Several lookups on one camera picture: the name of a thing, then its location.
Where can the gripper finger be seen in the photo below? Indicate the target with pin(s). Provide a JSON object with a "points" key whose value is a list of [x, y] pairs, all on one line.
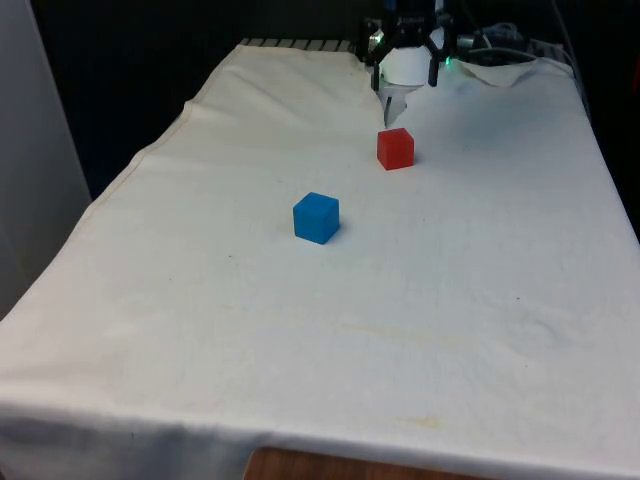
{"points": [[433, 70], [375, 75]]}

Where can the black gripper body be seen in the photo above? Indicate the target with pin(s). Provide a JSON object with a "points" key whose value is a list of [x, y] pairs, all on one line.
{"points": [[411, 19]]}

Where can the red cube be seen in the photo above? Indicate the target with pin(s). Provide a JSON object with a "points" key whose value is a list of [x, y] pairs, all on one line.
{"points": [[395, 150]]}

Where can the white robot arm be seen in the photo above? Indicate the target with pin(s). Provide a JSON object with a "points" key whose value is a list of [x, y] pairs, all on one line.
{"points": [[407, 65]]}

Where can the blue cube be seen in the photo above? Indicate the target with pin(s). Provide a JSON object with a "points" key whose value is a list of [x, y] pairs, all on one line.
{"points": [[315, 220]]}

